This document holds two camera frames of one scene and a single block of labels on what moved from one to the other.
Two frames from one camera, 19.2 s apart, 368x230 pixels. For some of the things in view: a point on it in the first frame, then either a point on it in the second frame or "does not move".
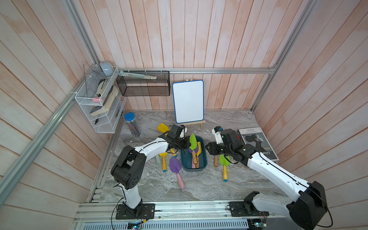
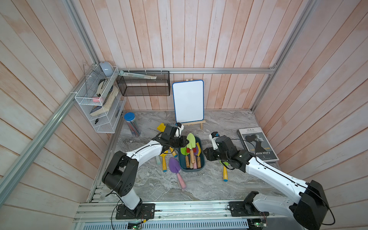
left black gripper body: [181, 143] does not move
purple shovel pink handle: [176, 166] does not move
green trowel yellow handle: [225, 161] does not move
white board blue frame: [189, 101] does not move
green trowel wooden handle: [194, 157] to [187, 162]
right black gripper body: [217, 149] to [215, 155]
